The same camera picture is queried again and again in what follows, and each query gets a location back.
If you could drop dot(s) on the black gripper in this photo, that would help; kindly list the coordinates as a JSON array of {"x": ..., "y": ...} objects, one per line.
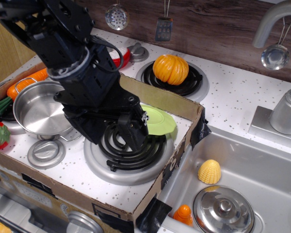
[{"x": 93, "y": 97}]

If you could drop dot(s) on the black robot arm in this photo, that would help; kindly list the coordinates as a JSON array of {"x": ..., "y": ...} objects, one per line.
[{"x": 59, "y": 32}]

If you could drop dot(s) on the stainless steel pot lid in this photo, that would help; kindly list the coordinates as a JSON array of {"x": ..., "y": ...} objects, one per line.
[{"x": 221, "y": 209}]

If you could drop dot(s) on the front right black burner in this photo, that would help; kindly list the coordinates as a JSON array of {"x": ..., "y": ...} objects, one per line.
[{"x": 112, "y": 160}]

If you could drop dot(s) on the black burner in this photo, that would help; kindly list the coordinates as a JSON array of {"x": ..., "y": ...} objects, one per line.
[
  {"x": 112, "y": 160},
  {"x": 7, "y": 116},
  {"x": 195, "y": 87}
]

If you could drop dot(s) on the green plastic plate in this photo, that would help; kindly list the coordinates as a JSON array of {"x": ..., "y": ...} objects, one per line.
[{"x": 159, "y": 122}]

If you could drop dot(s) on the front silver stove knob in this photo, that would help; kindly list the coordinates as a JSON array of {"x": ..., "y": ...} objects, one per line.
[{"x": 46, "y": 154}]

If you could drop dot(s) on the silver stove knob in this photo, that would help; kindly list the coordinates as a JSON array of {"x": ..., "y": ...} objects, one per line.
[
  {"x": 138, "y": 53},
  {"x": 46, "y": 154}
]

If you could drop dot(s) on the back silver stove knob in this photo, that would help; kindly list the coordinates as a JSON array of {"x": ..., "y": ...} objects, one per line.
[{"x": 138, "y": 53}]

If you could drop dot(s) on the orange toy pumpkin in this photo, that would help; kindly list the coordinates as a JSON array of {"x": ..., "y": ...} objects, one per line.
[{"x": 171, "y": 69}]

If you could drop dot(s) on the brown cardboard fence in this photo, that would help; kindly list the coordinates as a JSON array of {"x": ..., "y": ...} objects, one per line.
[{"x": 71, "y": 185}]

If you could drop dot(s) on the back right black burner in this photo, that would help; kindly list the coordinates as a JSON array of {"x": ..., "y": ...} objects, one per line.
[{"x": 195, "y": 87}]

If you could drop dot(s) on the silver oven front knob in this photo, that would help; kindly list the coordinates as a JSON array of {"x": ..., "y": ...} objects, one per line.
[{"x": 81, "y": 223}]

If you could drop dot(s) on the front left black burner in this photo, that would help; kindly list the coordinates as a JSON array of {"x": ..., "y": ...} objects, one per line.
[{"x": 7, "y": 116}]

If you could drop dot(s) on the hanging silver spatula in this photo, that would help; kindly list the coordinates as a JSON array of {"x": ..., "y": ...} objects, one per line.
[{"x": 164, "y": 25}]

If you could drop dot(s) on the hanging silver strainer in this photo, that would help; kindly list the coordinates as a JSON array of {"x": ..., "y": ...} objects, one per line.
[{"x": 117, "y": 16}]

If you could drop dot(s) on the yellow toy corn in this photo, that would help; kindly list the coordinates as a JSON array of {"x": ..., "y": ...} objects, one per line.
[{"x": 209, "y": 172}]

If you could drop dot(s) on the orange toy carrot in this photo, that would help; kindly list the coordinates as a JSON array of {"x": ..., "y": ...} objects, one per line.
[{"x": 13, "y": 91}]

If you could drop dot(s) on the small orange toy vegetable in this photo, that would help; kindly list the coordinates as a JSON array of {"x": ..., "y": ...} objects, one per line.
[{"x": 184, "y": 215}]

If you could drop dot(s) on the silver toy sink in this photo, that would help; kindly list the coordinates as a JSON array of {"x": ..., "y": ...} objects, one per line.
[{"x": 260, "y": 173}]

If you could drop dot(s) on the silver toy faucet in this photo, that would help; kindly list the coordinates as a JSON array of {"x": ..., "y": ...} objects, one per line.
[{"x": 273, "y": 125}]

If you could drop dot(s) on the hanging silver ladle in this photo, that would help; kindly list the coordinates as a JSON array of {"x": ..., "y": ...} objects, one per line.
[{"x": 276, "y": 56}]

